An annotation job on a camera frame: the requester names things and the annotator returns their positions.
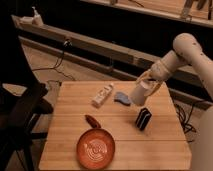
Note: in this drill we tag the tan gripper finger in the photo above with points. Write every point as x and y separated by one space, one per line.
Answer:
144 76
154 86

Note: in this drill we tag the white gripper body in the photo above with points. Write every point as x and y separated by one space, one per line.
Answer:
161 70

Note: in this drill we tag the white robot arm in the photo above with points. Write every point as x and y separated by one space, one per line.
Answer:
187 50

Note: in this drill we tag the black striped eraser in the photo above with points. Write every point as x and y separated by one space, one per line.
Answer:
143 118

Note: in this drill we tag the blue sponge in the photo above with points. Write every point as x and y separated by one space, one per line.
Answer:
122 98

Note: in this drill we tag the white small bottle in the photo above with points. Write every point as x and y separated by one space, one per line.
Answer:
102 95

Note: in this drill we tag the red chili pepper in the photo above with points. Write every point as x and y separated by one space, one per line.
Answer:
92 121

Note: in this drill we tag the orange patterned plate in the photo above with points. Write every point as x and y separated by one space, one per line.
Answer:
95 149

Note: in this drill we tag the white soap dispenser bottle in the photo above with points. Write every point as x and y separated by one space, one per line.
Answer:
37 18

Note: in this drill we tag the black chair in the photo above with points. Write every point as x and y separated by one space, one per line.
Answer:
21 95

